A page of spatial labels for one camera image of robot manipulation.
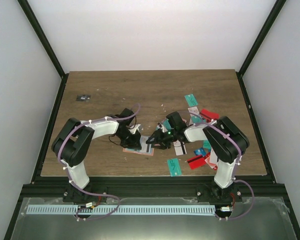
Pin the dark blue card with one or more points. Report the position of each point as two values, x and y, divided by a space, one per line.
200 151

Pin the teal VIP card front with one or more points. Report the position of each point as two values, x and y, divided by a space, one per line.
174 167

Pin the right frame post black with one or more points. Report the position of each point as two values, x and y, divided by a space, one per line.
266 27

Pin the white stripe card right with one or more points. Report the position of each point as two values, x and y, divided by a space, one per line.
180 149

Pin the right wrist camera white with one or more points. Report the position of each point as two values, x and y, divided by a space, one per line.
161 127

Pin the light blue slotted strip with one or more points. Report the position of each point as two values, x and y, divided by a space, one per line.
189 210

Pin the left frame post black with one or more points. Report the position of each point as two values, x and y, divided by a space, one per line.
31 17

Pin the red white card bottom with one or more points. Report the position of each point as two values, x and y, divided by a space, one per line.
212 160

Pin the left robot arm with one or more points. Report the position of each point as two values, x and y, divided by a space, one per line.
73 141

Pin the pink leather card holder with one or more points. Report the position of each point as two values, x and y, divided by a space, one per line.
137 151

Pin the red card top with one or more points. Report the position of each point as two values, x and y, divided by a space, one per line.
208 115

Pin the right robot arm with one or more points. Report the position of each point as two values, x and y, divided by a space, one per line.
228 143

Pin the small black tag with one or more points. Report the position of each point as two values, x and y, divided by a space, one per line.
83 98

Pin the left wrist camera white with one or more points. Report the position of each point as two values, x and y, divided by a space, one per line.
135 129

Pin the frame post black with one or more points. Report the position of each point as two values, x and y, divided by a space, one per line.
266 27
31 17

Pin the black aluminium front rail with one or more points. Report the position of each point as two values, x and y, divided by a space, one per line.
152 186

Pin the red card black stripe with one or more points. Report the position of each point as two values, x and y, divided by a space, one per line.
196 162

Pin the white card magnetic stripe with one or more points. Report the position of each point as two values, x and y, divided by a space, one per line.
145 148

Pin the teal card far top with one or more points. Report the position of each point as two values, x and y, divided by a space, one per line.
191 100

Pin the white floral card upper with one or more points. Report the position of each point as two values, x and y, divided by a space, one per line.
193 110

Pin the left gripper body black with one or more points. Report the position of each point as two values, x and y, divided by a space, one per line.
128 141

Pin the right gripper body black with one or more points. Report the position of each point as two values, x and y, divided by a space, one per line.
166 139

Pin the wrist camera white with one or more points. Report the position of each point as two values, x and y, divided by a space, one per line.
135 129
161 127

